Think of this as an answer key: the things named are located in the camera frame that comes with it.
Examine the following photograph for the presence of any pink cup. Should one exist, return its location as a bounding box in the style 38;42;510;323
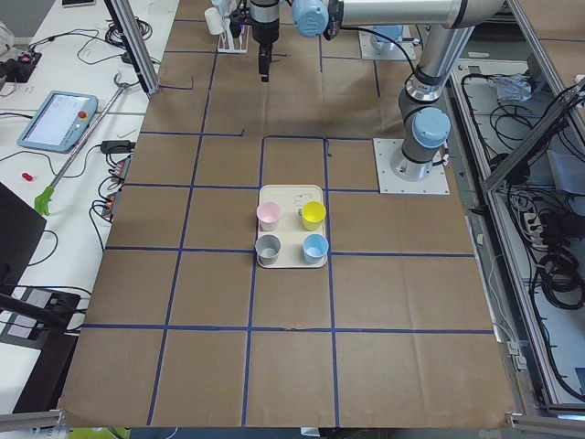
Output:
256;201;282;231

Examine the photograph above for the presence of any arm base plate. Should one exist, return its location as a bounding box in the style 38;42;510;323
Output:
373;138;450;196
358;27;416;61

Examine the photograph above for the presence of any white ikea cup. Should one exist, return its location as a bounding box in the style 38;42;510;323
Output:
205;7;225;36

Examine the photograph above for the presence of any cream plastic tray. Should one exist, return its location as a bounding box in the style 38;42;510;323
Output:
257;185;327;269

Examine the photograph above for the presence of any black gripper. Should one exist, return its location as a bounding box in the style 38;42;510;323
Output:
250;0;280;82

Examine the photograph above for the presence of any white wire cup rack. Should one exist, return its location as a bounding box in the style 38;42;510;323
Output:
218;1;250;54

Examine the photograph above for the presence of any aluminium frame post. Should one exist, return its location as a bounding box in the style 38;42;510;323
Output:
104;0;159;96

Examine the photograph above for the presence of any grey cup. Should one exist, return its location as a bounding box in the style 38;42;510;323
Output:
255;234;282;266

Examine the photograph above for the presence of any yellow cup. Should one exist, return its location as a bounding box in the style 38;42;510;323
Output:
300;201;326;231

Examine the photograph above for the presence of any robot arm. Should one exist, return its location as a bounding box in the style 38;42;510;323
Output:
291;0;502;182

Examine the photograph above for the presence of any light blue cup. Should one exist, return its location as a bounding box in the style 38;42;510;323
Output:
303;234;329;264
211;0;229;15

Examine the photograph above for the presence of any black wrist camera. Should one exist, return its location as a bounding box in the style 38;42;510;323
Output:
229;6;250;38

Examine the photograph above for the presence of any grabber reaching tool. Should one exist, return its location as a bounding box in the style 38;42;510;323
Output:
34;74;137;216

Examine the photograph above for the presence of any blue teach pendant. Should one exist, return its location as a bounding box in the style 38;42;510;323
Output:
16;91;99;153

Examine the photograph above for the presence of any light blue cup front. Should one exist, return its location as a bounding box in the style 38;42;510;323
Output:
303;234;329;264

